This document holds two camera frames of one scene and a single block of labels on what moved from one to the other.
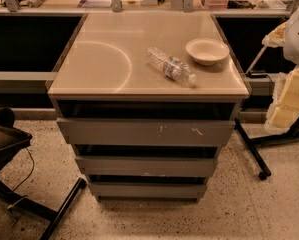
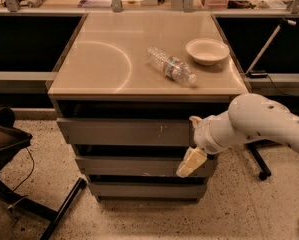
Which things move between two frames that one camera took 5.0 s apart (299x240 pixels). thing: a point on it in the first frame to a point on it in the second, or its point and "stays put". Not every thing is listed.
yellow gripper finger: [290, 101] to [192, 160]
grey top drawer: [143, 131] stays put
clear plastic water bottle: [171, 66] stays put
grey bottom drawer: [147, 191] stays put
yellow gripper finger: [277, 37] to [195, 121]
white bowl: [207, 51] stays put
